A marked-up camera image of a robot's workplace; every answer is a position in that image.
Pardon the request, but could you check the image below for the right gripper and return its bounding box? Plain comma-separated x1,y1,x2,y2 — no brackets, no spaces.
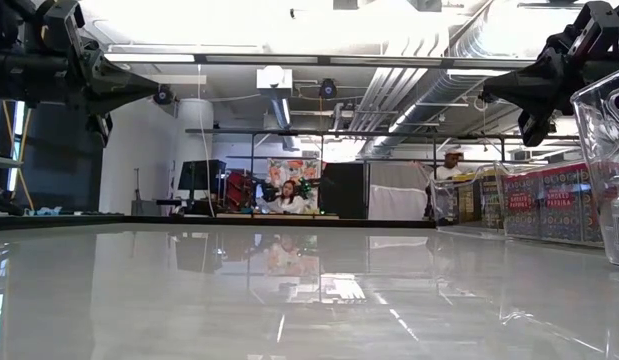
480,37,619,149

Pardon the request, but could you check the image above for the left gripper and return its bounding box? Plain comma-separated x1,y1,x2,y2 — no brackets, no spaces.
63,29,163,149

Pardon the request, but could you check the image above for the grey stand with pole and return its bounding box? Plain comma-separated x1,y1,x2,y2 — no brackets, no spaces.
130,168,151,217

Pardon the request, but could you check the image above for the person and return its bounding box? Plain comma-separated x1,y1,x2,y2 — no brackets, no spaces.
260,178,310,215
434,148,465,182

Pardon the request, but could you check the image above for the black background monitor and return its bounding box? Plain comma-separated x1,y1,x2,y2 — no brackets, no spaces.
177,158,228,192

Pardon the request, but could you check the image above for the light blue object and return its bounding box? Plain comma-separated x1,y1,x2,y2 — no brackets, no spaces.
23,205,64,217

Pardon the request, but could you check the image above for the red background cart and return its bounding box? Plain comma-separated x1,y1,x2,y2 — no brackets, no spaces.
224,169,254,210

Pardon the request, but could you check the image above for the grey-white partition curtain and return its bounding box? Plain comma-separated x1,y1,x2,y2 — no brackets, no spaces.
367,160,434,221

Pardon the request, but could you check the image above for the colourful poster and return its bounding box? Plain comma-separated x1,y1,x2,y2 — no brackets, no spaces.
266,157,321,214

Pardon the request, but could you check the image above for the black partition panel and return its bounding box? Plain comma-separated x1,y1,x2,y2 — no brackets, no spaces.
320,162,369,220

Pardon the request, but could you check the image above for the overhead rig light bar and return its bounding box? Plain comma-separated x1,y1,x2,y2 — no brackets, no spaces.
102,49,539,70

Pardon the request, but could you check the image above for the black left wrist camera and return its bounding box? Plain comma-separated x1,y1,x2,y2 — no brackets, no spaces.
41,0,88,52

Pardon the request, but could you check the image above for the white hanging cable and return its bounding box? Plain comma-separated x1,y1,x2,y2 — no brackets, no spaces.
196,63,214,217

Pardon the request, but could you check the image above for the yellow cable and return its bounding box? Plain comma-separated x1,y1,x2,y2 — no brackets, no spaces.
1,99,36,211

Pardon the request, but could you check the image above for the black table frame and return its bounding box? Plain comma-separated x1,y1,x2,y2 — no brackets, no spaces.
0,213,439,230

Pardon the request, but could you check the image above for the black background rail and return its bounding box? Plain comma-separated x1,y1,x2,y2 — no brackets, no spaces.
185,128,581,143

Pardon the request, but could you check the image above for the overhead camera with blue light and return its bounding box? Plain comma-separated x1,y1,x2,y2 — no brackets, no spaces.
318,78,339,101

